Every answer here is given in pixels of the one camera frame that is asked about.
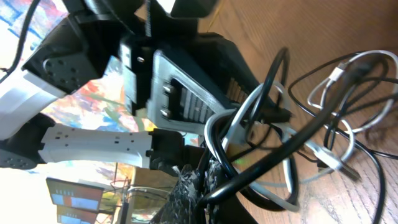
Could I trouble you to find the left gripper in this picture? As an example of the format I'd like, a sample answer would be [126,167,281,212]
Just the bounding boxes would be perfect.
[119,33,258,134]

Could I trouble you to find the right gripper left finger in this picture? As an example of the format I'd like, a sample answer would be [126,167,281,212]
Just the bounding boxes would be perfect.
[150,164,201,224]

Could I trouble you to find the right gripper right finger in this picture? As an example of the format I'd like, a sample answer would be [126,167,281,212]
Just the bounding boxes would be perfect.
[198,160,257,224]

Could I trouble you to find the white usb cable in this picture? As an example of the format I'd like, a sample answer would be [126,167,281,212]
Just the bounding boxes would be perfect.
[203,49,398,213]

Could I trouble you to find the black usb cable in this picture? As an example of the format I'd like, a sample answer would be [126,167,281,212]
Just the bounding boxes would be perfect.
[195,46,398,224]

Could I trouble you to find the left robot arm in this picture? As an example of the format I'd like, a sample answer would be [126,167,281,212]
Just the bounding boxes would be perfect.
[1,1,258,172]

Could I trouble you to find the monitor screens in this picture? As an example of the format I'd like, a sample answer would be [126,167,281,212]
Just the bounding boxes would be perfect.
[46,177,104,224]

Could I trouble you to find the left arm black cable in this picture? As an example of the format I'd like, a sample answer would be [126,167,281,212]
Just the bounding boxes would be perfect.
[0,0,41,83]

